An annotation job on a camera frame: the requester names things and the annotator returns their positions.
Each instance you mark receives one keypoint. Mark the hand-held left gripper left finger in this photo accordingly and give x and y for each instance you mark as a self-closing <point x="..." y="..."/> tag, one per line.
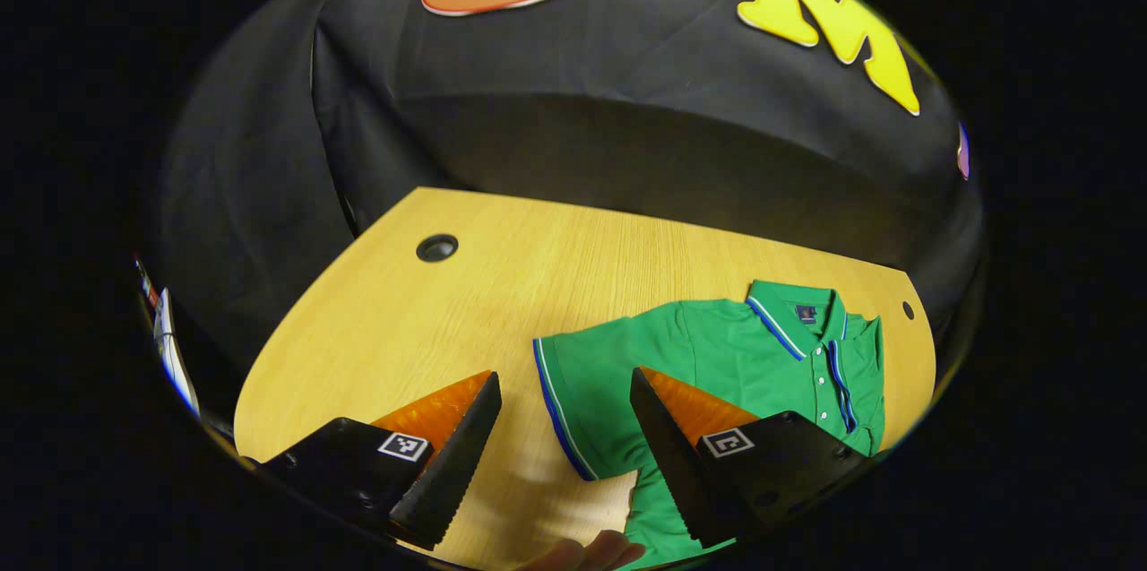
<point x="457" y="463"/>

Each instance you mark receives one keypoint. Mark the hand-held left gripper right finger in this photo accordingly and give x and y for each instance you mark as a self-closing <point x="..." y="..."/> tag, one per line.
<point x="672" y="463"/>

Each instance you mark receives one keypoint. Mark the green T-shirt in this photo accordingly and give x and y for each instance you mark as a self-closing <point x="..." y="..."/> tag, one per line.
<point x="717" y="356"/>

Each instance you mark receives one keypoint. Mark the black backdrop cloth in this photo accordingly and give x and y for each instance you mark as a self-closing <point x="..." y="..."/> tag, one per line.
<point x="627" y="159"/>

